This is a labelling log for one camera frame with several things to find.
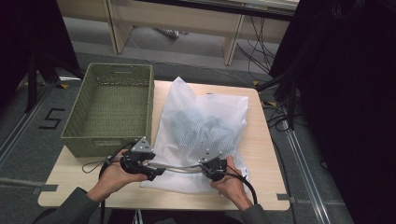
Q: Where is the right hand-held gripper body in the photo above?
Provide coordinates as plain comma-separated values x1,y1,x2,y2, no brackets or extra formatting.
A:
198,148,229,182

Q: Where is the person's right hand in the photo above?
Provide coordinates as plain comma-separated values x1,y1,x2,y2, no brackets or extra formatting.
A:
210,155,250,207

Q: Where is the thin black looped cable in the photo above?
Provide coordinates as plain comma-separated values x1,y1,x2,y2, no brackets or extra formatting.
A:
81,158,110,175

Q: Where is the green woven basket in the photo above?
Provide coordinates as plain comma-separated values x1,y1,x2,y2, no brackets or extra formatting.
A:
61,63,156,158

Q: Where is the black metal stand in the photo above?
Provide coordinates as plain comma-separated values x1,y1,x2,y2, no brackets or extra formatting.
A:
255,69,301,131
24,50,86,114

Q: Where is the light wooden desk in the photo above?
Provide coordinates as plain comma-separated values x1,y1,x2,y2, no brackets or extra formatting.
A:
56,0,301,66

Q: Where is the dark blue-grey clothing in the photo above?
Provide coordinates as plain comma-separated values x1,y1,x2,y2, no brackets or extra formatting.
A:
169,106,237,150

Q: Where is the bundle of black floor cables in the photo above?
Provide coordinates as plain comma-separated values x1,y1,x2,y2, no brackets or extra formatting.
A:
235,15,281,76

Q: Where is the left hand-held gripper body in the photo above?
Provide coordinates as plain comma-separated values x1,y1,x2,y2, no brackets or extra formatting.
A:
120,136,157,175

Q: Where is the person's left hand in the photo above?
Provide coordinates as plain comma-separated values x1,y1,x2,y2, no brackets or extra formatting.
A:
98,148,149,196

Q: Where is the dark curtain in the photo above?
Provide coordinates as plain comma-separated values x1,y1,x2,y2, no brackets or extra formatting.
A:
269,0,396,224
0,0,80,105

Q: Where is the grey power strip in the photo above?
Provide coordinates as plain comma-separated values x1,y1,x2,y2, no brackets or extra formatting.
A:
152,27,190,41

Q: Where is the white mesh laundry bag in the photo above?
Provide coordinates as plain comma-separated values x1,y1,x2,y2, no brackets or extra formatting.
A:
139,76,250,195

